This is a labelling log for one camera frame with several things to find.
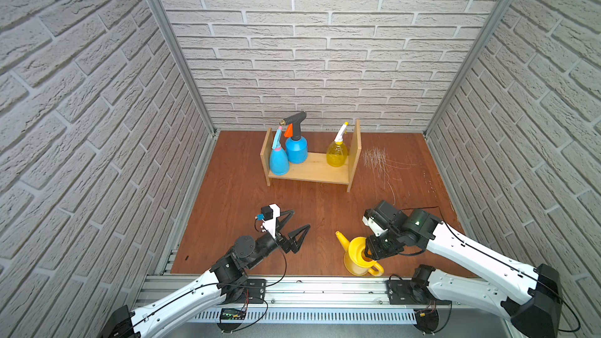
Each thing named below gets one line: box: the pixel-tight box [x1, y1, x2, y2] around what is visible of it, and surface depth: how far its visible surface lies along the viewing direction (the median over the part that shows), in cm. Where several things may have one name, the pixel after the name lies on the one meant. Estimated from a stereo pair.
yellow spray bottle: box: [326, 121, 350, 168], surface depth 94 cm
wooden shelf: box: [260, 118, 363, 193], surface depth 97 cm
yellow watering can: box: [334, 230, 385, 277], surface depth 73 cm
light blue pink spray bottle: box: [269, 125, 291, 177], surface depth 90 cm
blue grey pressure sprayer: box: [279, 110, 309, 165], surface depth 93 cm
